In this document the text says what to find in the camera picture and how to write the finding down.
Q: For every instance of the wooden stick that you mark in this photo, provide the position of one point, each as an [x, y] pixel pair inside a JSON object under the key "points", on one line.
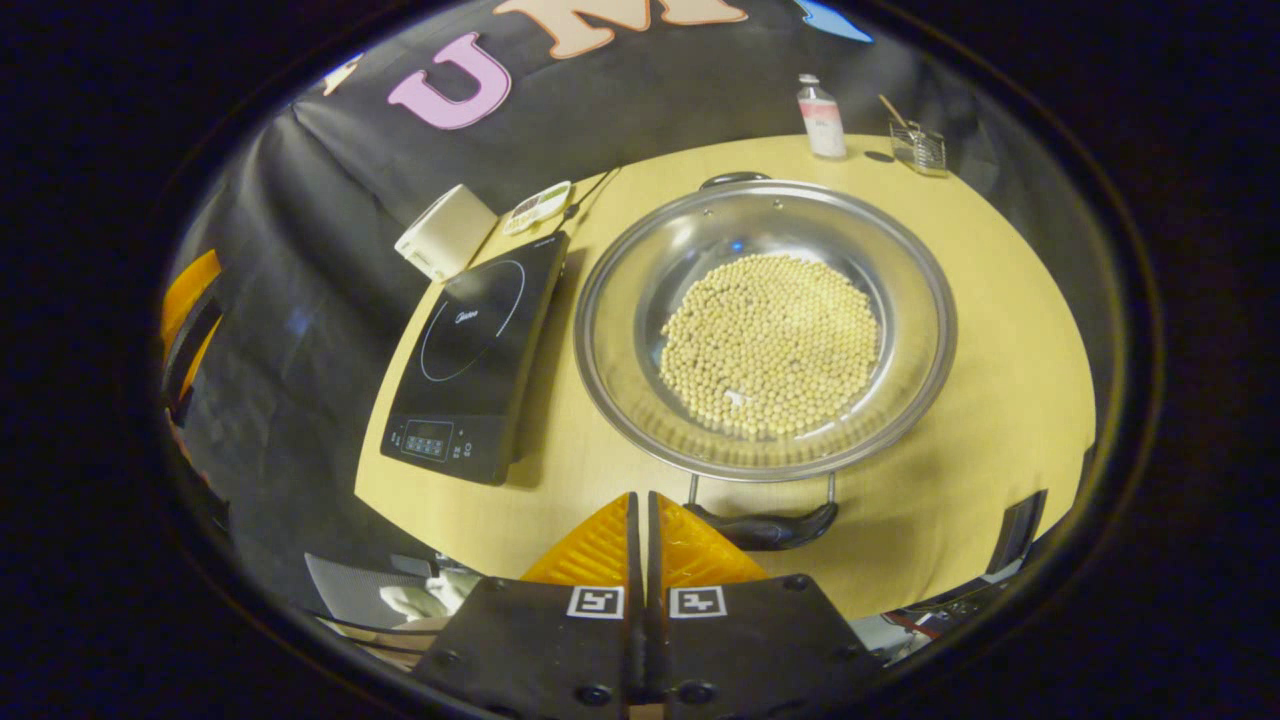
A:
{"points": [[893, 110]]}

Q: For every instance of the white lumpy object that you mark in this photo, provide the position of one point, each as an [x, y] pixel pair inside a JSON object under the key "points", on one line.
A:
{"points": [[430, 595]]}

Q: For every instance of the pile of yellow soybeans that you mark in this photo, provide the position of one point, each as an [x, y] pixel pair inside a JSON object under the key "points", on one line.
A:
{"points": [[770, 340]]}

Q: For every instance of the clear bottle with pink label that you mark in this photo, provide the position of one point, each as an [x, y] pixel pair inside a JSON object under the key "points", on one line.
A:
{"points": [[822, 125]]}

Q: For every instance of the black induction cooktop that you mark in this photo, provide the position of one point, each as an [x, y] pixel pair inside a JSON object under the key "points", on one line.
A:
{"points": [[470, 350]]}

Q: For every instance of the black backdrop cloth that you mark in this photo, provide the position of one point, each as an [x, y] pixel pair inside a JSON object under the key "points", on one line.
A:
{"points": [[330, 180]]}

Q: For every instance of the white toaster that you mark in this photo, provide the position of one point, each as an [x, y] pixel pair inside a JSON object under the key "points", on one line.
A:
{"points": [[450, 235]]}

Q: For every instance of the white divided dish of beans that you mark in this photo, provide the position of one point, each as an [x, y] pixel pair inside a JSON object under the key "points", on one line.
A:
{"points": [[540, 205]]}

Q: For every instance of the small black cap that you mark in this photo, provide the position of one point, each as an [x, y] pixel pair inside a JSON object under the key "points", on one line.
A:
{"points": [[880, 156]]}

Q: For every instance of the black chair part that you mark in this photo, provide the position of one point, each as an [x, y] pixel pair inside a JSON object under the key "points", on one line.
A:
{"points": [[1018, 530]]}

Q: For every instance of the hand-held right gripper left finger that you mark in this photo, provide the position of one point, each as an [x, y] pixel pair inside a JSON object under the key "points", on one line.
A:
{"points": [[560, 650]]}

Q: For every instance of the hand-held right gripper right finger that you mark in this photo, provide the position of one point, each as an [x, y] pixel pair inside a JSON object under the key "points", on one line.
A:
{"points": [[730, 650]]}

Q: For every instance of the grey chair seat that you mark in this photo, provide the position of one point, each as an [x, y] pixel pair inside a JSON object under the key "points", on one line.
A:
{"points": [[360, 595]]}

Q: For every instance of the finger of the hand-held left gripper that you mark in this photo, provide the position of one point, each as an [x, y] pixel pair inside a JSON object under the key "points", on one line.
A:
{"points": [[190, 285]]}

